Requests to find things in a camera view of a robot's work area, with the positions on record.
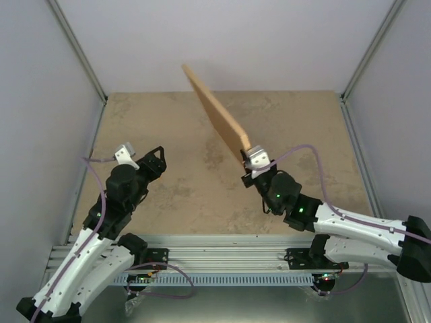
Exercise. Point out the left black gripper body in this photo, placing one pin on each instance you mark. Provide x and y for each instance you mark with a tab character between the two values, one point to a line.
153	173

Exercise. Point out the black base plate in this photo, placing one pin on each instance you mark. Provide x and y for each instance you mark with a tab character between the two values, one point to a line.
300	258
159	255

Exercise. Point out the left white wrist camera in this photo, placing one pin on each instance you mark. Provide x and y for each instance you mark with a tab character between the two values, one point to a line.
124	155

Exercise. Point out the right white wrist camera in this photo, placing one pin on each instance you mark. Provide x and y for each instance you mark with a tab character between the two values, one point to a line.
257	161

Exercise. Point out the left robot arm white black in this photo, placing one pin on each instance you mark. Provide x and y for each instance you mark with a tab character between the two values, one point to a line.
100	252

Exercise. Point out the right aluminium corner post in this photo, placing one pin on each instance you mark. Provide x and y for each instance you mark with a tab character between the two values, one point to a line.
373	47

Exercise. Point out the aluminium corner post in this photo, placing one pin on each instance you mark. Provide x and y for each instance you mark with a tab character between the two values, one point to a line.
373	47
76	46

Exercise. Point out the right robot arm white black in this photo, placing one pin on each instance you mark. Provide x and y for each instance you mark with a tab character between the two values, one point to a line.
340	236

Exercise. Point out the grey slotted cable duct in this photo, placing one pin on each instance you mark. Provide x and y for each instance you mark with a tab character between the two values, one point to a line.
225	279

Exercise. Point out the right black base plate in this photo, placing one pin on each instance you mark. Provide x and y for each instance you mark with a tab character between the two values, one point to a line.
300	258

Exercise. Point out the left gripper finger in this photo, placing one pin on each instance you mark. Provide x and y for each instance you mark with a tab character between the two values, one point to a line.
151	155
162	165

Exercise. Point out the wooden photo frame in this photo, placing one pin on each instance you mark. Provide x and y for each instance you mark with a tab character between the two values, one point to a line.
227	127

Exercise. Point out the left aluminium corner post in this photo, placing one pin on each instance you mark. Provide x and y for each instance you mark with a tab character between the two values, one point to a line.
76	46

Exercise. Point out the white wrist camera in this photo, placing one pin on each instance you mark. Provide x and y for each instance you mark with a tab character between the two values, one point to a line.
124	155
257	161

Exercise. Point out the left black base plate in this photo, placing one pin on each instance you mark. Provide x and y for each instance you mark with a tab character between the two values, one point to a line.
159	255

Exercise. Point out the aluminium rail base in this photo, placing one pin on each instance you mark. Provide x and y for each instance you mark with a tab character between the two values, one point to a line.
228	253

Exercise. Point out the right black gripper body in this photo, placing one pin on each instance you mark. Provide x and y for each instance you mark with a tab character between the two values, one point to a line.
246	180

